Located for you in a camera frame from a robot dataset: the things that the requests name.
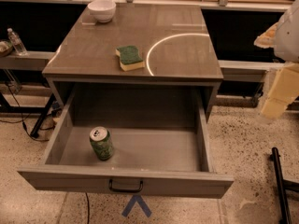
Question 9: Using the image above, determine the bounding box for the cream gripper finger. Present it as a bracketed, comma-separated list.
[254, 23, 278, 49]
[261, 63, 299, 119]

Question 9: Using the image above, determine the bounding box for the green soda can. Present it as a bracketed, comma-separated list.
[90, 126, 114, 161]

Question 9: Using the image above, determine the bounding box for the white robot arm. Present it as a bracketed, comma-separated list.
[254, 0, 299, 120]

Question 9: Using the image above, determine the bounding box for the grey cabinet counter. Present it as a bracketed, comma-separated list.
[43, 4, 223, 115]

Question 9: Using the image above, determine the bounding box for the grey open drawer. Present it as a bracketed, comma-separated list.
[18, 83, 234, 199]

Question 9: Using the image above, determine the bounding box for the grey right side shelf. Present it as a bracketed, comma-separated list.
[219, 60, 283, 82]

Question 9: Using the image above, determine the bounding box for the grey shelf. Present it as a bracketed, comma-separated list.
[0, 51, 55, 71]
[219, 60, 283, 82]

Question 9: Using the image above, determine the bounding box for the black metal stand leg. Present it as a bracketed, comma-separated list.
[270, 147, 299, 224]

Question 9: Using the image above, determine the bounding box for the green and yellow sponge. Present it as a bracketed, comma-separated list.
[116, 45, 145, 71]

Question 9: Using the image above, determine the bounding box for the white ceramic bowl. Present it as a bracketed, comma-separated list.
[87, 0, 116, 22]

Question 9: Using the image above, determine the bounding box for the grey left side shelf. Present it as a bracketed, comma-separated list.
[0, 51, 55, 71]

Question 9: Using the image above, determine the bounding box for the clear plastic water bottle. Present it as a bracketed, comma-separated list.
[7, 28, 27, 56]

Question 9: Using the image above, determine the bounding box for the bowl on left shelf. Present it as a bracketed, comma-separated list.
[0, 40, 13, 57]

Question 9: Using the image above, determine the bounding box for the black drawer handle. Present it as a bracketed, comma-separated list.
[108, 179, 143, 193]

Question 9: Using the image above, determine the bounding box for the black floor cable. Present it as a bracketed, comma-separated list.
[0, 77, 57, 143]

